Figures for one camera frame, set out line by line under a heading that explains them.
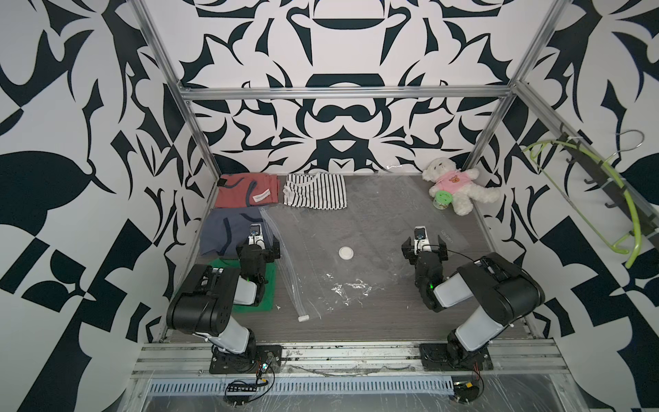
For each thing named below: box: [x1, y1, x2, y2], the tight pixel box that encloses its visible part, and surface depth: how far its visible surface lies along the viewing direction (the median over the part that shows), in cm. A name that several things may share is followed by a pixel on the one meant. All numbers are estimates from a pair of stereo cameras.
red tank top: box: [214, 172, 280, 208], surface depth 114 cm
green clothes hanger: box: [521, 129, 646, 269], surface depth 57 cm
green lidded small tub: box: [432, 190, 453, 210], surface depth 110 cm
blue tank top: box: [199, 206, 273, 258], surface depth 101 cm
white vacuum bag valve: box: [338, 246, 355, 261], surface depth 96 cm
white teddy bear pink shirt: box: [422, 157, 501, 217], surface depth 110 cm
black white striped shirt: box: [282, 172, 348, 211], surface depth 114 cm
